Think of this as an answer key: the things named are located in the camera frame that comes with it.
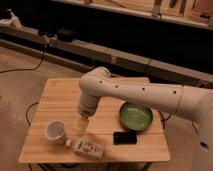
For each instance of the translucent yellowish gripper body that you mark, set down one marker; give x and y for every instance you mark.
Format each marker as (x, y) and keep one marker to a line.
(82, 126)

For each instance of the white bottle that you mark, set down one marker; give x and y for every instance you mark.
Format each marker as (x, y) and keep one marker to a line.
(86, 147)

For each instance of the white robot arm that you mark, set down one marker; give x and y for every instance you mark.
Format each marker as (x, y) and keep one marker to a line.
(188, 102)

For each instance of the white paper cup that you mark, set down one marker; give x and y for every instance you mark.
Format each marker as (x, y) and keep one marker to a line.
(56, 132)

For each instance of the wooden table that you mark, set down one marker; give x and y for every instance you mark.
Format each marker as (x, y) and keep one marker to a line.
(59, 101)

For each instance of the black rectangular phone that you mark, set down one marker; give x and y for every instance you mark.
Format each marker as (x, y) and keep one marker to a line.
(124, 138)

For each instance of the green bowl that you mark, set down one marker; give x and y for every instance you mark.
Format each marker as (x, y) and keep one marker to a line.
(135, 117)

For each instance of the dark round object on ledge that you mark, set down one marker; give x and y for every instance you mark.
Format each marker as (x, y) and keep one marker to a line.
(66, 35)

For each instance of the white figure on ledge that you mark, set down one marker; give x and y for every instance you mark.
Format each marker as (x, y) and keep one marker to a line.
(13, 21)

